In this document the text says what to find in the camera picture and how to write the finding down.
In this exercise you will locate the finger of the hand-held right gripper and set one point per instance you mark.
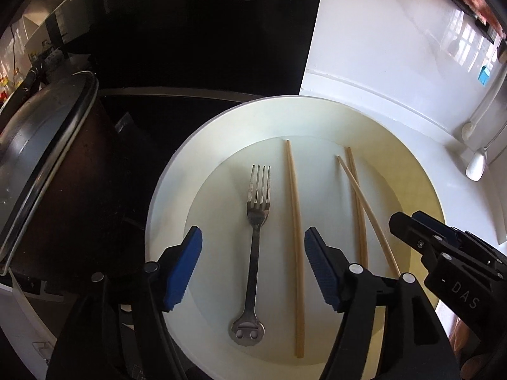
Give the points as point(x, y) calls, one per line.
point(408, 229)
point(435, 223)

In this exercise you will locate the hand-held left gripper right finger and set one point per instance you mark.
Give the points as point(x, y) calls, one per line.
point(323, 269)

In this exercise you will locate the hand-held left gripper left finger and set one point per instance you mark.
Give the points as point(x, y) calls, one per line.
point(184, 269)

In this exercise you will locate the tan wooden chopstick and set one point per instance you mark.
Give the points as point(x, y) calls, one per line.
point(295, 245)
point(362, 245)

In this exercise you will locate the pale wooden chopstick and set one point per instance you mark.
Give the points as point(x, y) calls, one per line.
point(366, 206)

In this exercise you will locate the metal fork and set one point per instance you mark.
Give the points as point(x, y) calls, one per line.
point(253, 253)

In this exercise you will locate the cream round plastic basin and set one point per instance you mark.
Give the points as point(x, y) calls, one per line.
point(222, 194)

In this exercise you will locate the person's right hand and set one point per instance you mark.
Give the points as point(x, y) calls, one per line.
point(473, 364)

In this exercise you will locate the hanging metal ladle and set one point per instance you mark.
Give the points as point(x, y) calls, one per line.
point(475, 164)

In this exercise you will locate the hanging white spoon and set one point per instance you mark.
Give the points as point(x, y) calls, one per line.
point(467, 130)

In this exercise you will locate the blue silicone brush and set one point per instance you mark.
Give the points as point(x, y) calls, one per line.
point(484, 76)

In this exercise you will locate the colourful condiment bottles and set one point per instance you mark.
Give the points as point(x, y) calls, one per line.
point(6, 83)

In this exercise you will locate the black wall hook rail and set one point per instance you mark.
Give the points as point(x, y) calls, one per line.
point(481, 23)

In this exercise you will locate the black glass wall panel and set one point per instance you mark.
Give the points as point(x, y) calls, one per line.
point(198, 27)

